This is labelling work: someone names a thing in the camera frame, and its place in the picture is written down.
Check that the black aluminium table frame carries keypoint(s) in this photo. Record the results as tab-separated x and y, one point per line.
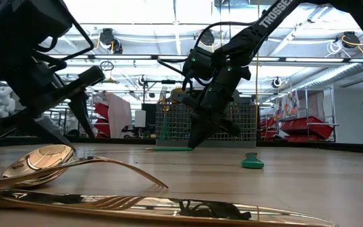
121	141

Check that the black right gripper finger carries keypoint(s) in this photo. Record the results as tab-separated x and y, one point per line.
195	129
210	129

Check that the metal shelf rack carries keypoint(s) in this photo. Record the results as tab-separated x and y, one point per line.
331	104

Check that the pink white panel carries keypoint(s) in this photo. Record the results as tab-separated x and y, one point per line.
118	116

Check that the grey plastic silverware caddy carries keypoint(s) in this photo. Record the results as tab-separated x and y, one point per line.
247	126

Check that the long ceiling light strip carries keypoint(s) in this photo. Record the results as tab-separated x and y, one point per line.
121	57

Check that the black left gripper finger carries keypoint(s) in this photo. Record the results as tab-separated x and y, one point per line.
50	127
82	110

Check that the black equipment cabinet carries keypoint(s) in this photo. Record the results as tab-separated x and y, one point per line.
148	126

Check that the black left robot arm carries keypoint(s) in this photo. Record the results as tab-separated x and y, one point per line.
17	25

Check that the silver ventilation duct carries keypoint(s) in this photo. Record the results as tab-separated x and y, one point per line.
342	72

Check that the black metal bar stand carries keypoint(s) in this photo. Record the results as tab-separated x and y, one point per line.
169	82

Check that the white robot figure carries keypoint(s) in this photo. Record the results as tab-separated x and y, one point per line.
2	104

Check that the red storage bin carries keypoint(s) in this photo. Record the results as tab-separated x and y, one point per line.
307	127
101	110
268	124

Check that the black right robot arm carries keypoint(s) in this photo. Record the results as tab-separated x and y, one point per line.
263	25

